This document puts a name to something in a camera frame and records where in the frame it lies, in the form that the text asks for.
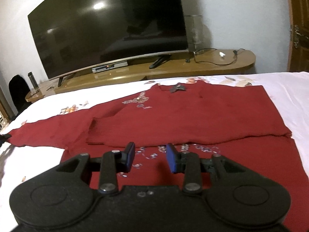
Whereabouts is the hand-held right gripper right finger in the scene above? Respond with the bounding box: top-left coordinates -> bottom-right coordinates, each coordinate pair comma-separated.
166,143 -> 238,195

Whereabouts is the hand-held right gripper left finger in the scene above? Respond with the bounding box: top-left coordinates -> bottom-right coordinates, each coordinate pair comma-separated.
54,142 -> 136,195

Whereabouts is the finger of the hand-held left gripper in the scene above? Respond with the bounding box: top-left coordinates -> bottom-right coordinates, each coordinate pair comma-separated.
0,134 -> 11,148

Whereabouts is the red knit sweater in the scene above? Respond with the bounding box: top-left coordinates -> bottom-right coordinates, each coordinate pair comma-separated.
5,80 -> 303,232

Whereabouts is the black chair back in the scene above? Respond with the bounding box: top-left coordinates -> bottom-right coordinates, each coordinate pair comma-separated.
8,75 -> 31,115

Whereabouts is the dark metal bottle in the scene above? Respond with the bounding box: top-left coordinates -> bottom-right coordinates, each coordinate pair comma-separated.
27,72 -> 38,93

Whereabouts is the silver set-top box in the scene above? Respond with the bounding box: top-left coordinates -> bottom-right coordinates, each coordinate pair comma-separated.
92,61 -> 128,73

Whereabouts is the wooden television cabinet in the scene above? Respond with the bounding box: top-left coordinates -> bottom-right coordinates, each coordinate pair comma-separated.
25,49 -> 256,102

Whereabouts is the clear glass vase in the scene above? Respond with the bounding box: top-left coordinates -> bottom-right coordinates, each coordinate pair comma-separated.
185,15 -> 204,54

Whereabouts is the floral white bed sheet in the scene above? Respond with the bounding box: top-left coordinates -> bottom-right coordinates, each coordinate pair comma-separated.
0,71 -> 309,232

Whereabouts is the large black television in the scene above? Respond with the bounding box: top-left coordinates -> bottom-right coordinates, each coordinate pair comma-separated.
27,0 -> 189,87

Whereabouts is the brown wooden door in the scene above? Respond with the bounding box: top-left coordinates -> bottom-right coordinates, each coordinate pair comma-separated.
284,0 -> 309,73

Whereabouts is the black cable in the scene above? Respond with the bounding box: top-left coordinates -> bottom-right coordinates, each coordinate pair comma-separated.
191,48 -> 245,66

